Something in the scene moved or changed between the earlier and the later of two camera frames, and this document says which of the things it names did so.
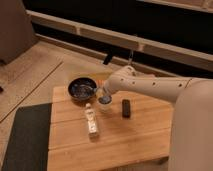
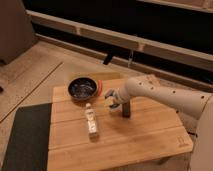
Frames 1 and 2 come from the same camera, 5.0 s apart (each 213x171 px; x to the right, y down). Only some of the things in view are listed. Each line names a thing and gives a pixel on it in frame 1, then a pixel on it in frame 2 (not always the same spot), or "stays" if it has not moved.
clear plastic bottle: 90,114 stays
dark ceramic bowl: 82,88 stays
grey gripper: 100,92 to 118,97
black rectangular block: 126,108 stays
